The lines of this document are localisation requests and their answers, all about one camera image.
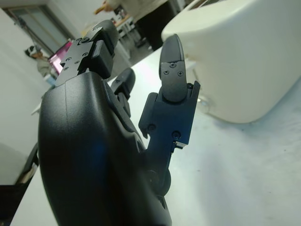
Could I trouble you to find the pink lit monitor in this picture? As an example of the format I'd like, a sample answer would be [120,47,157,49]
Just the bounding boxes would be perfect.
[48,41,74,73]

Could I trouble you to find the brown framed window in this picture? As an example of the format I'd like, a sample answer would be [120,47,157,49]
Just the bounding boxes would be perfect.
[4,4,77,56]

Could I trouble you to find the white shelf rack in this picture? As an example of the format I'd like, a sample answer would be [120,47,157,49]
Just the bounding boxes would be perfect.
[112,4,142,48]

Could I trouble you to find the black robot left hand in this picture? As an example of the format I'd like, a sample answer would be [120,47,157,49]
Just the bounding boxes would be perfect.
[37,20,202,226]

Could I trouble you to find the standing person black trousers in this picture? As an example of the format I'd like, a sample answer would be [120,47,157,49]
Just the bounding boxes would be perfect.
[107,0,180,51]

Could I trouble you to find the seated person with headset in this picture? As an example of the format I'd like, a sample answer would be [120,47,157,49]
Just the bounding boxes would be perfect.
[24,45,52,78]

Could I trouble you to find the white two-slot toaster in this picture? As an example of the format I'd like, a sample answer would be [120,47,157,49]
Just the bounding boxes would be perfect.
[161,0,301,124]

